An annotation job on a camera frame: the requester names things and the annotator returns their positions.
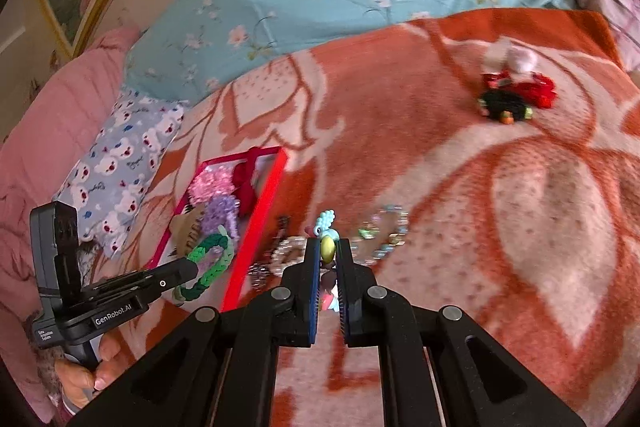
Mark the blue bird hair clip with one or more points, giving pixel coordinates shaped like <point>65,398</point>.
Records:
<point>327,249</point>

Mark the red shallow box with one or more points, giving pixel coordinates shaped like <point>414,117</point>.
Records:
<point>260,217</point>

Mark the person's left hand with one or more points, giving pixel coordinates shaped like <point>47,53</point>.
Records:
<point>80,379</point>

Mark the beige claw hair clip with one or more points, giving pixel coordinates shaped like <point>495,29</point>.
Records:
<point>187,227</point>

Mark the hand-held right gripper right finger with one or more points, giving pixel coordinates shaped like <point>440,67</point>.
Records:
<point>345,292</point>

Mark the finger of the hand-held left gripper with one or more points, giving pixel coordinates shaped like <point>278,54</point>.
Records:
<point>172,277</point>

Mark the red bow hair clip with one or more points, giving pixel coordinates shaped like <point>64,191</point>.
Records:
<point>245,182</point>

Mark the orange and cream blanket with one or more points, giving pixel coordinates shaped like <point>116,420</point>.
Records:
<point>500,207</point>

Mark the blue bear print pillow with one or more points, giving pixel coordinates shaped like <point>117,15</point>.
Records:
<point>120,172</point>

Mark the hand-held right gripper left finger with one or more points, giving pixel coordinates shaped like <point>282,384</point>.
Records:
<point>312,287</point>

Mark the pink quilted pillow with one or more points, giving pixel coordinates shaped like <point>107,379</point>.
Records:
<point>50,132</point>

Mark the pink ruffled scrunchie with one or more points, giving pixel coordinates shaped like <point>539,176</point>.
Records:
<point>210,184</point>

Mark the red flower hair clip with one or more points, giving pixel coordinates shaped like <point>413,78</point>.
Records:
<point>530,87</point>

